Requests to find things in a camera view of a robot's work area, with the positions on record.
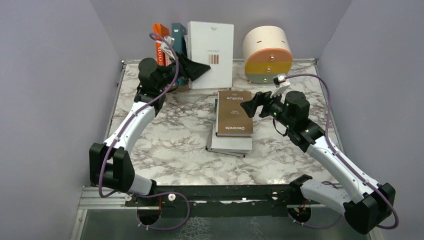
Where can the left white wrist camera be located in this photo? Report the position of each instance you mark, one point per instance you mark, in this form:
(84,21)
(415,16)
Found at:
(166,46)

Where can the white book with brown stripes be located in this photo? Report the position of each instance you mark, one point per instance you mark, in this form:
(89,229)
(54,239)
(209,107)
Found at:
(212,44)

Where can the orange Fashion Show book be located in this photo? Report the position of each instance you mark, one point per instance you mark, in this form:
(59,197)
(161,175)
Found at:
(163,31)

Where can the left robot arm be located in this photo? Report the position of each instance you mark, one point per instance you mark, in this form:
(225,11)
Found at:
(110,164)

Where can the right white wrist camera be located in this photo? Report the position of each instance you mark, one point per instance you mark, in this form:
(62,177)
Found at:
(281,83)

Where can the teal Humor book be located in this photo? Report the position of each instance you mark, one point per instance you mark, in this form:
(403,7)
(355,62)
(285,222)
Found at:
(178,33)

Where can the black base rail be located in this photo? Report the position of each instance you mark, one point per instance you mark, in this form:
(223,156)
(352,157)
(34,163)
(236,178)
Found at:
(219,201)

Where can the white palm leaf book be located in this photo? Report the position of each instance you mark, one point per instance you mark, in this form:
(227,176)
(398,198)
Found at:
(230,144)

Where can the grey book with plant cover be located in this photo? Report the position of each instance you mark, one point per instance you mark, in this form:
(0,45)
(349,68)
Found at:
(187,46)

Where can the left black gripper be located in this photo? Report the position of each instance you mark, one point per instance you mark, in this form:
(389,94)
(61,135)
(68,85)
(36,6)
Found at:
(190,69)

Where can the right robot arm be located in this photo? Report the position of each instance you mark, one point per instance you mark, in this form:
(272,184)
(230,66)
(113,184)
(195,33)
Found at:
(362,201)

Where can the round cream drawer cabinet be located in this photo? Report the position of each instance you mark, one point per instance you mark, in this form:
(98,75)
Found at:
(266,54)

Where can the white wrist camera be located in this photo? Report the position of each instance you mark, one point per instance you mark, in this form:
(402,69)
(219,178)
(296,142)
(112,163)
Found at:
(166,46)
(281,83)

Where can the white rose Designer Fate book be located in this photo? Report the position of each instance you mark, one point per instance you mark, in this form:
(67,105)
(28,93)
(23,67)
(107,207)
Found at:
(168,60)

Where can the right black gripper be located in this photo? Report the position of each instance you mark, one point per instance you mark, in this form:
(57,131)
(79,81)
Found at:
(260,99)

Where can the wooden book rack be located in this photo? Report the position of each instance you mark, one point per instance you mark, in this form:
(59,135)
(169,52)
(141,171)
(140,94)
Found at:
(184,89)

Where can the brown Decorate Furniture book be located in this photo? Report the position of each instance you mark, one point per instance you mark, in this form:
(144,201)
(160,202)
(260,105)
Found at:
(231,118)

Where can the grey white book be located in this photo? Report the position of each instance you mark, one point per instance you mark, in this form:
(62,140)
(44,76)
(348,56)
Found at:
(213,131)

